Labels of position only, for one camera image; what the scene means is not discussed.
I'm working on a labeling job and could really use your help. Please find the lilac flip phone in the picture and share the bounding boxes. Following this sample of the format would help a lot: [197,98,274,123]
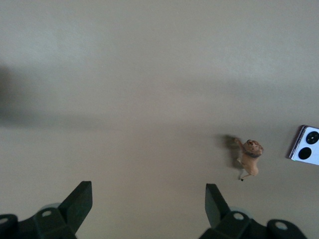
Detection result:
[285,124,319,166]

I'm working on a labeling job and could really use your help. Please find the small lion statue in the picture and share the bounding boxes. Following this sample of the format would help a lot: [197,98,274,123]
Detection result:
[233,137,265,182]

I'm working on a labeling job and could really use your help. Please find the large table cover sheet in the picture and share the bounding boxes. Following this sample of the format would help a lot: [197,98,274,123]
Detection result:
[0,0,319,239]

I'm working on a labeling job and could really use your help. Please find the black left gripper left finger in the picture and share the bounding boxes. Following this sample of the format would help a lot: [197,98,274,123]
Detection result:
[0,181,93,239]

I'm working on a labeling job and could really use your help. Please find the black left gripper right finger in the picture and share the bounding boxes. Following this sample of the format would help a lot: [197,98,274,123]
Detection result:
[199,183,309,239]

